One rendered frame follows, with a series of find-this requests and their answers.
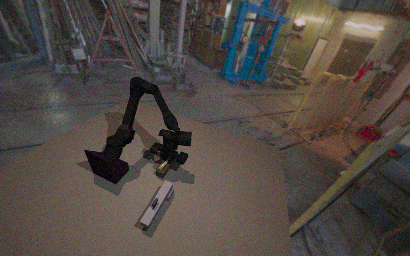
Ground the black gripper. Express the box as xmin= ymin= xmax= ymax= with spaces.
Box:
xmin=150 ymin=142 xmax=188 ymax=165

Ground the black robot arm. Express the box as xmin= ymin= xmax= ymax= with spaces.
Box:
xmin=99 ymin=77 xmax=192 ymax=160

